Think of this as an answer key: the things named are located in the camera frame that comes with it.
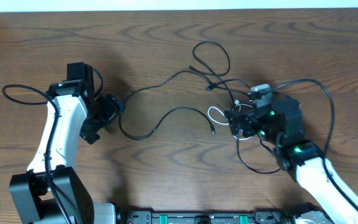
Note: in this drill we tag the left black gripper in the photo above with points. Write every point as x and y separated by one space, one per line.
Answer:
114 106

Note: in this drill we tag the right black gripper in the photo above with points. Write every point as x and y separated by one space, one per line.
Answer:
247 119

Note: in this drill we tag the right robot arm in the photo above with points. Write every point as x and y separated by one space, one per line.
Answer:
280 123

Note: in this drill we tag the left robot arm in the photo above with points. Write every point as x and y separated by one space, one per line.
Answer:
50 191

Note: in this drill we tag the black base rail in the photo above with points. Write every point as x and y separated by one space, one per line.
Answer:
261 216

